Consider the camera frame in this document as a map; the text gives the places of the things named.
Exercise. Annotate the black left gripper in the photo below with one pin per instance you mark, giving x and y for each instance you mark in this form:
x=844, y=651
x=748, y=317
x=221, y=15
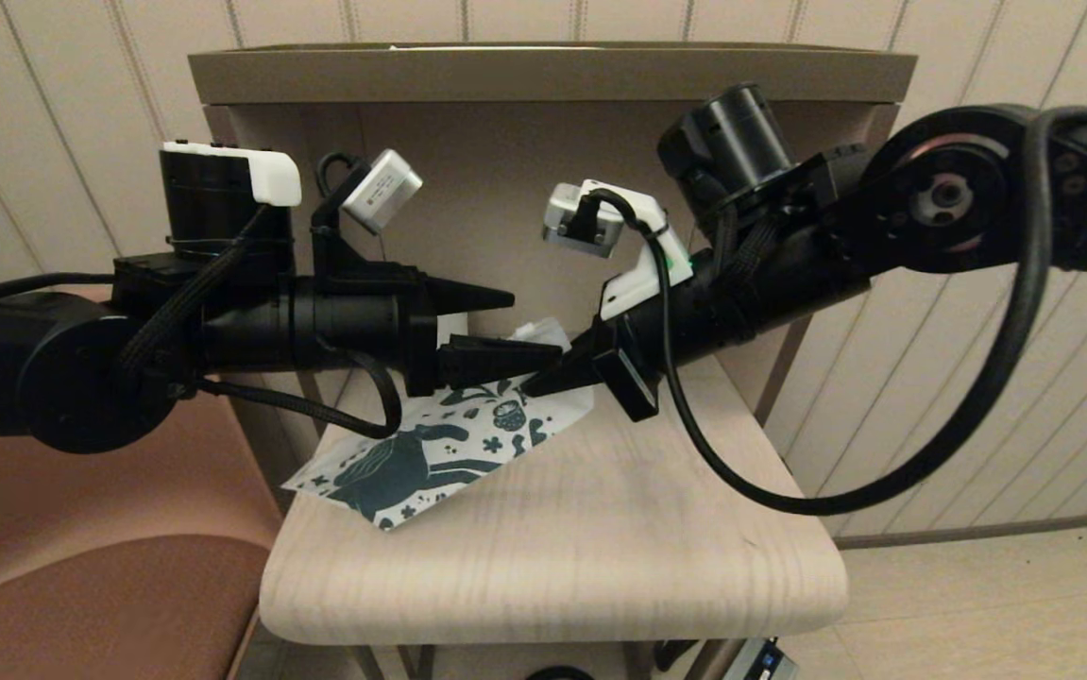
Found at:
x=354, y=321

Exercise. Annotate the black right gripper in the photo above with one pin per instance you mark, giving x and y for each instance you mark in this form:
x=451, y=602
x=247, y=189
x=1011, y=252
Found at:
x=685, y=326

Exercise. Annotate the white horse print pouch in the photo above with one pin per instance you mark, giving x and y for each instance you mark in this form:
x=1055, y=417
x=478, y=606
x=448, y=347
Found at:
x=401, y=472

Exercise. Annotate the beige wooden hutch desk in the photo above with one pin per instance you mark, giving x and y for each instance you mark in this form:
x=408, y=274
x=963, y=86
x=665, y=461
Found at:
x=543, y=548

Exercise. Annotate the black round floor object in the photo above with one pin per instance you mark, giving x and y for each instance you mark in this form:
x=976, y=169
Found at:
x=559, y=674

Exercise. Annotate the grey box with blue label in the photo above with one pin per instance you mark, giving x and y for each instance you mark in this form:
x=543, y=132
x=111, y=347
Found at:
x=758, y=663

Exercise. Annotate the brown upholstered chair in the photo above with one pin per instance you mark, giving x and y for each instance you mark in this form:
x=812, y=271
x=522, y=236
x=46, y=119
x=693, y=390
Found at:
x=80, y=604

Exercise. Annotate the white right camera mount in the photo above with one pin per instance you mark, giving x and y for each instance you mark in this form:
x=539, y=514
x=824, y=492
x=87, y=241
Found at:
x=642, y=279

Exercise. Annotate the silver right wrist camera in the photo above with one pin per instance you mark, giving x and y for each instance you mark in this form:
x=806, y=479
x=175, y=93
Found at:
x=571, y=222

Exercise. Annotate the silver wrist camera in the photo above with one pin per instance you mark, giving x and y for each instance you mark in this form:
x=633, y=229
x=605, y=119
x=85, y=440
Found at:
x=571, y=222
x=382, y=189

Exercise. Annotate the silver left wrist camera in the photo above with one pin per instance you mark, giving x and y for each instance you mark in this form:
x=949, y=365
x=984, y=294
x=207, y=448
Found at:
x=382, y=189

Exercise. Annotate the brown wall baseboard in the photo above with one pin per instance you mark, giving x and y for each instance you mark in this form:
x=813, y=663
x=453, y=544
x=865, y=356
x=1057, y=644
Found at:
x=1006, y=527

